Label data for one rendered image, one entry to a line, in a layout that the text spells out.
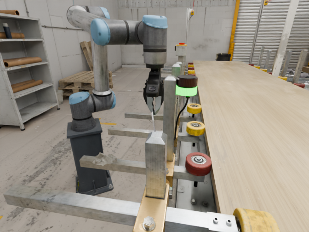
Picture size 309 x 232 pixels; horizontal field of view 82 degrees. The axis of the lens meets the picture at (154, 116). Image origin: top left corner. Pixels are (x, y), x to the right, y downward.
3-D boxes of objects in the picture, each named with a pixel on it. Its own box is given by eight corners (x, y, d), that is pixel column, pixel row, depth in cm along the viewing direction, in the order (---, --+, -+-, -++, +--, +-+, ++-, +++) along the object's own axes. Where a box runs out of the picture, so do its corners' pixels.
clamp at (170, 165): (156, 186, 58) (156, 174, 56) (162, 160, 70) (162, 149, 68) (174, 188, 57) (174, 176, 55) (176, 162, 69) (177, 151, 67)
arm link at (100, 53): (91, 107, 153) (80, 4, 113) (110, 103, 162) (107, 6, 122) (96, 115, 143) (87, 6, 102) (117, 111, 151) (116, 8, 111)
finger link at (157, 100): (163, 111, 82) (163, 91, 78) (161, 116, 76) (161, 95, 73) (156, 110, 82) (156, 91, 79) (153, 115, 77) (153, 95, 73)
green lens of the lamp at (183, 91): (175, 95, 51) (175, 87, 50) (176, 89, 56) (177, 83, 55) (197, 96, 50) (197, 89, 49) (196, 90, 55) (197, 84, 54)
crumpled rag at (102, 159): (88, 165, 61) (87, 159, 60) (98, 153, 67) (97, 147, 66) (113, 167, 60) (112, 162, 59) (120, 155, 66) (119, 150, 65)
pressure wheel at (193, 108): (193, 127, 101) (195, 108, 96) (182, 122, 107) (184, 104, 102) (202, 123, 106) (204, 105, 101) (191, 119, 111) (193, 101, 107)
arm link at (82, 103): (70, 113, 144) (65, 92, 137) (91, 109, 153) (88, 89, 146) (73, 120, 133) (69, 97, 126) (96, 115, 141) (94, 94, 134)
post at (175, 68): (168, 160, 92) (171, 64, 73) (168, 156, 95) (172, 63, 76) (174, 161, 92) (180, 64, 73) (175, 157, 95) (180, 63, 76)
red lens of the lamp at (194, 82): (175, 86, 50) (176, 78, 49) (177, 82, 55) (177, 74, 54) (197, 87, 49) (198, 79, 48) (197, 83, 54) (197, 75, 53)
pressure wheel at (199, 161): (183, 193, 58) (185, 164, 53) (183, 176, 65) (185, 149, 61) (208, 196, 57) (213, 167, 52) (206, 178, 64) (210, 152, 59)
